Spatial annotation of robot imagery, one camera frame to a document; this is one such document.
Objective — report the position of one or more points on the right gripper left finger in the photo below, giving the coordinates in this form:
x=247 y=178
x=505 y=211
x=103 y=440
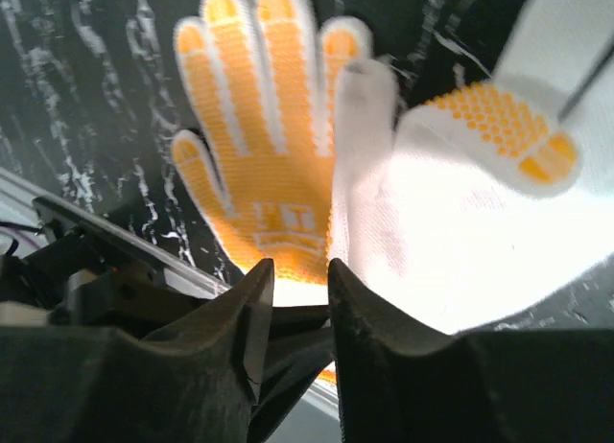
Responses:
x=197 y=379

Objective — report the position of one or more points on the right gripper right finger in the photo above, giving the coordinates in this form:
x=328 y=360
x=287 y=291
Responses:
x=402 y=381

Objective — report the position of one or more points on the orange palm white glove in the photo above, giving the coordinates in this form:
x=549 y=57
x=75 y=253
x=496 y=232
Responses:
x=261 y=78

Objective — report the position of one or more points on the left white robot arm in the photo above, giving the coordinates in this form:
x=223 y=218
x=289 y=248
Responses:
x=557 y=51

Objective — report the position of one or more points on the front aluminium rail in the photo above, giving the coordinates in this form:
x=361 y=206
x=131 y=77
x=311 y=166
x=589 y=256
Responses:
x=300 y=339

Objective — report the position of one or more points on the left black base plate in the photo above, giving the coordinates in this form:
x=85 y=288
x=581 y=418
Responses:
x=56 y=272

